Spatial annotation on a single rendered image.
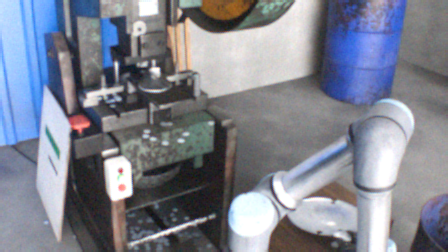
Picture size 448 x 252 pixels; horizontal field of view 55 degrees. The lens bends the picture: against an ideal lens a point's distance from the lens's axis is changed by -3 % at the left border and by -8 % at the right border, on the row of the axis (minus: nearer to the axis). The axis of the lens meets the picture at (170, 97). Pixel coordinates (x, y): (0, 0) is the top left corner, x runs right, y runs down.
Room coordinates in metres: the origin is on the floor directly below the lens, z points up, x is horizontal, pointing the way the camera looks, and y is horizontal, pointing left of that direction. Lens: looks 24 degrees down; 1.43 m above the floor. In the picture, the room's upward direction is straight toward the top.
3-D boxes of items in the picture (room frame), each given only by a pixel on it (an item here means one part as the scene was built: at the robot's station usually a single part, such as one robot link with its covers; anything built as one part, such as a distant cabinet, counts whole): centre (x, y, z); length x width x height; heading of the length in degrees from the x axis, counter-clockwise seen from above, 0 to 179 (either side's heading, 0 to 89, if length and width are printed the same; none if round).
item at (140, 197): (1.69, 0.12, 0.31); 0.43 x 0.42 x 0.01; 117
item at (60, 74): (1.68, 0.42, 0.45); 0.92 x 0.12 x 0.90; 27
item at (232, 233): (0.97, -0.22, 0.62); 0.13 x 0.12 x 0.14; 144
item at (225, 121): (1.93, -0.06, 0.45); 0.92 x 0.12 x 0.90; 27
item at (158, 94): (1.52, 0.03, 0.72); 0.25 x 0.14 x 0.14; 27
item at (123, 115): (1.68, 0.11, 0.68); 0.45 x 0.30 x 0.06; 117
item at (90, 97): (1.60, 0.26, 0.76); 0.17 x 0.06 x 0.10; 117
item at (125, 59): (1.68, 0.12, 0.86); 0.20 x 0.16 x 0.05; 117
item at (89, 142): (1.33, 0.29, 0.62); 0.10 x 0.06 x 0.20; 117
